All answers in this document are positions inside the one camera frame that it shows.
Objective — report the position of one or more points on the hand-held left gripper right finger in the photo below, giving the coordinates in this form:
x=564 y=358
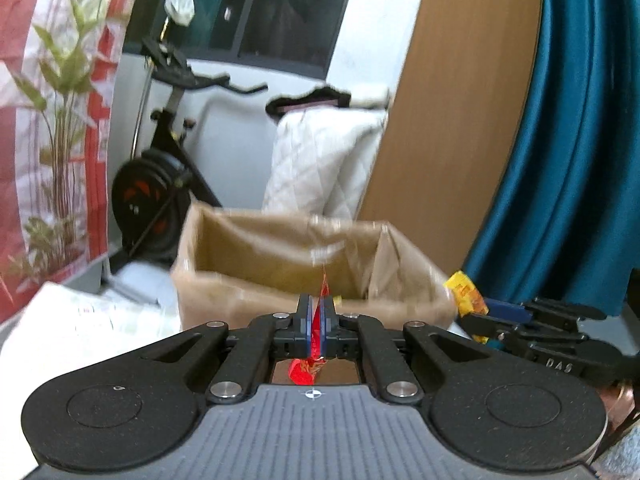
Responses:
x=328 y=327

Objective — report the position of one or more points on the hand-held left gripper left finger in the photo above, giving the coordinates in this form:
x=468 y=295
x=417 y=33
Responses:
x=307 y=327

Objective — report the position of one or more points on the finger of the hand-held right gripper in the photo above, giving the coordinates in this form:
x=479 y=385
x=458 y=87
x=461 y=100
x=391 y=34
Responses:
x=500 y=332
x=507 y=310

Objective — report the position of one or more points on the red snack packet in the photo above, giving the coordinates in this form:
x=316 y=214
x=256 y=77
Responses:
x=306 y=371

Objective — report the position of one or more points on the yellow snack packet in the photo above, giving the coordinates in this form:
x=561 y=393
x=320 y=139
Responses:
x=465 y=295

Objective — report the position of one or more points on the brown cardboard box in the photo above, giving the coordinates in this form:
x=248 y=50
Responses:
x=235 y=300

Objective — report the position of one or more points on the cardboard box with plastic liner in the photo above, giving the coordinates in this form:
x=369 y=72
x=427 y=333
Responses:
x=330 y=240

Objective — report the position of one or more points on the teal curtain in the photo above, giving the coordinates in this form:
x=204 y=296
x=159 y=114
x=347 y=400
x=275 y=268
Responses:
x=565 y=160

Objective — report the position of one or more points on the white quilted blanket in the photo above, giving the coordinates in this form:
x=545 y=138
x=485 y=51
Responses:
x=320 y=160

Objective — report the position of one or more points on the black exercise bike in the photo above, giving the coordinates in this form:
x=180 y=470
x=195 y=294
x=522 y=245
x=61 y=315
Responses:
x=150 y=195

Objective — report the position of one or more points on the wooden board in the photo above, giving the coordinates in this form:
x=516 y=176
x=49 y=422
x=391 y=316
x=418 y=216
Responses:
x=450 y=110

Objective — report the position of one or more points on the black garment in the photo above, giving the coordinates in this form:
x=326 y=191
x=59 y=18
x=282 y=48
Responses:
x=305 y=100

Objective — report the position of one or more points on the white fluffy cloth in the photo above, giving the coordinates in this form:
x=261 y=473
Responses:
x=370 y=99

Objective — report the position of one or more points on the checked rabbit print tablecloth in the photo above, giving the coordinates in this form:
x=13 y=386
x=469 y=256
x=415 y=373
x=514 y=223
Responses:
x=75 y=320

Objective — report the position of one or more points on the thin metal pole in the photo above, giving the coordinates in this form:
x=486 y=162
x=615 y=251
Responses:
x=145 y=100

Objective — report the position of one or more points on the dark window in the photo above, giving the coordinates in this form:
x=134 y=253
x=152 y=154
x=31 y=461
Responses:
x=280 y=5

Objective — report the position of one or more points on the red printed backdrop cloth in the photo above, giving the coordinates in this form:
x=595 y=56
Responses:
x=45 y=110

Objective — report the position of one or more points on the white cloth cover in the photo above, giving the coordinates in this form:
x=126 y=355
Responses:
x=179 y=9

